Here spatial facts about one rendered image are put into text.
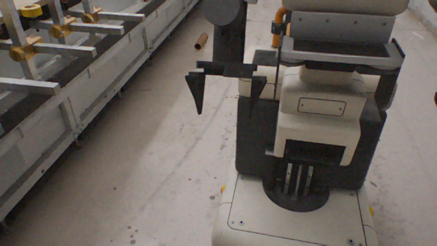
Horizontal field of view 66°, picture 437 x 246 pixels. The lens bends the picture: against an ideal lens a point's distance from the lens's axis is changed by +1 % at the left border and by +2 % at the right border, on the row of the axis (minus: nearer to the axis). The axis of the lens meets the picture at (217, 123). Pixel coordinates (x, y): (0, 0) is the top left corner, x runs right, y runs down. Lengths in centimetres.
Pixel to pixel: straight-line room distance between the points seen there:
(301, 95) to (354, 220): 67
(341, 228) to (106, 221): 108
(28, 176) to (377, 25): 165
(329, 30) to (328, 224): 80
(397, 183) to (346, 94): 124
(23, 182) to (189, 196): 81
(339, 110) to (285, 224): 56
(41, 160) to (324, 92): 151
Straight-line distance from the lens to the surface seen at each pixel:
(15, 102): 141
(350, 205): 149
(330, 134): 96
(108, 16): 185
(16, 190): 187
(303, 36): 84
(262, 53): 133
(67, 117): 210
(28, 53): 146
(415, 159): 234
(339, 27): 84
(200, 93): 64
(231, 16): 52
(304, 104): 95
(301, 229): 136
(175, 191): 185
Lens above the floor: 133
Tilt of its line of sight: 35 degrees down
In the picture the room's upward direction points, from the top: straight up
